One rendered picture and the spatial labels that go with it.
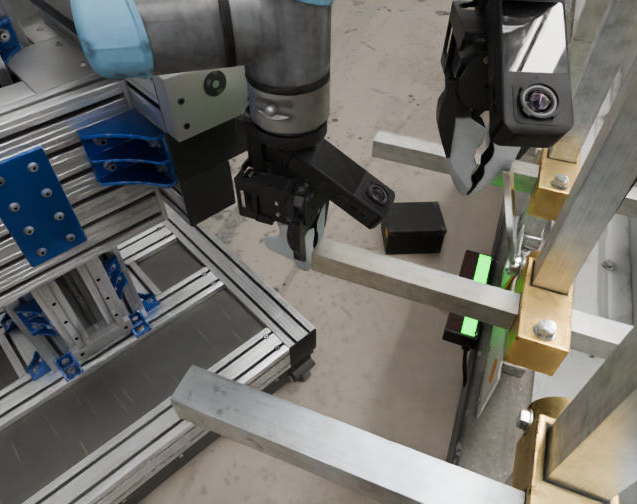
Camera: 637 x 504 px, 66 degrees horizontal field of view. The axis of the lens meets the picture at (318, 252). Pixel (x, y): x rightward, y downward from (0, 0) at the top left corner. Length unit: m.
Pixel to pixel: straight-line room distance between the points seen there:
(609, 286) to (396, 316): 0.77
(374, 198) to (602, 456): 0.30
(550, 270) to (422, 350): 1.01
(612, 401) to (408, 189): 1.80
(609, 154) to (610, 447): 0.25
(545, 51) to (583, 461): 0.25
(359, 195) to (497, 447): 0.35
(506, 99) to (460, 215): 1.63
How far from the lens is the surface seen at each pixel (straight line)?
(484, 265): 0.81
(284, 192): 0.49
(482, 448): 0.65
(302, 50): 0.41
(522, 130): 0.34
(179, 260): 1.50
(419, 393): 1.46
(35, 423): 1.33
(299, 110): 0.44
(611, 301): 0.96
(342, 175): 0.49
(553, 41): 0.38
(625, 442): 0.30
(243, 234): 1.83
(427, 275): 0.56
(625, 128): 0.46
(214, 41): 0.40
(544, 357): 0.55
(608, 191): 0.49
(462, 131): 0.43
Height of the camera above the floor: 1.28
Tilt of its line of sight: 47 degrees down
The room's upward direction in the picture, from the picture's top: straight up
